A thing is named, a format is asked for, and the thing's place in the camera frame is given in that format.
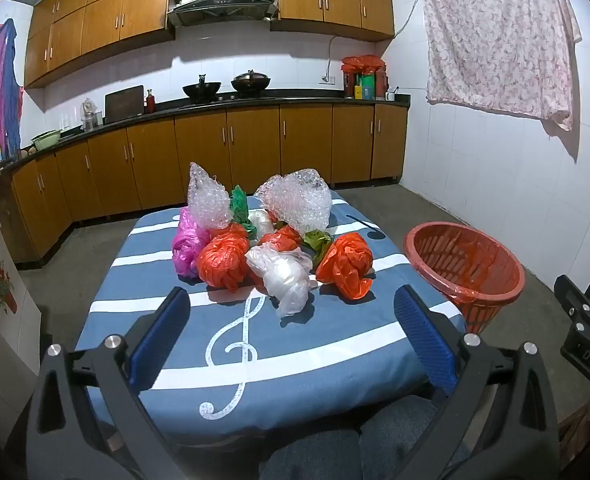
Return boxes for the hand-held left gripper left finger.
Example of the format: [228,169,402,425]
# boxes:
[25,286,191,480]

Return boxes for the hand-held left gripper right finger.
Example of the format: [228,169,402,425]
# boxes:
[392,284,560,480]

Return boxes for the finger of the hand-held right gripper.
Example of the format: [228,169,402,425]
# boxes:
[554,274,590,337]

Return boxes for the red plastic basket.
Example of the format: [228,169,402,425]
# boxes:
[403,221,526,335]

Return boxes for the large orange plastic bag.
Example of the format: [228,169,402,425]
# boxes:
[196,223,251,293]

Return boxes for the large bubble wrap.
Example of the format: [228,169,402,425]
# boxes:
[254,168,333,233]

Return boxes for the pink plastic bag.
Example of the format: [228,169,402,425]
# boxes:
[171,208,211,277]

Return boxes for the blue striped tablecloth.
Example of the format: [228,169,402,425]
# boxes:
[72,189,468,438]

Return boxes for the clear white plastic bag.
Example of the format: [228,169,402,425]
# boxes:
[245,242,318,318]

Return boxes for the olive green plastic bag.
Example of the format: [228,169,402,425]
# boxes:
[302,229,335,267]

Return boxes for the small crumpled bubble wrap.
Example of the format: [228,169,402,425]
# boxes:
[187,161,233,231]

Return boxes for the small white plastic bag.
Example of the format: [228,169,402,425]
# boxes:
[247,208,276,241]

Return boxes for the flower decal tile panel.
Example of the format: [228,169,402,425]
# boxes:
[0,200,43,411]

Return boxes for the dark green plastic bag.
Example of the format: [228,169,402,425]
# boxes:
[230,185,256,238]

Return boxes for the person's jeans legs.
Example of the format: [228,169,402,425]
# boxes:
[262,395,470,480]

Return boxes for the flat orange plastic bag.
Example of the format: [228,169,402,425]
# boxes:
[257,225,303,251]

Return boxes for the wooden base cabinets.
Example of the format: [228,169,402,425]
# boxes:
[5,102,410,266]

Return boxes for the green basin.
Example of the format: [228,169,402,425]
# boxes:
[30,130,62,151]

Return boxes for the clear glass jar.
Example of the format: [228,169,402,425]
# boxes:
[80,98,101,132]

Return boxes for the dark cutting board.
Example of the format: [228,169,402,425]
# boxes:
[104,85,146,124]

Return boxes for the black wok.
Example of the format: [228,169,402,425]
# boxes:
[182,74,223,101]

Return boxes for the black kitchen countertop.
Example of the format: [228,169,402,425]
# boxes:
[0,91,411,181]

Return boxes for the black pot with lid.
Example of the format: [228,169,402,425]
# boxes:
[231,71,272,97]

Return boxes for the orange bag on canisters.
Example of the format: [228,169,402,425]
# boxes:
[341,55,387,75]

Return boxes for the pink floral hanging sheet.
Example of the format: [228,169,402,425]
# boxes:
[416,0,583,132]

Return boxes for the white hanging cord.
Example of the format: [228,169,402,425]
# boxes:
[394,0,421,38]

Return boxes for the wooden wall cabinets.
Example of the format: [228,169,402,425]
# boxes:
[24,0,395,90]

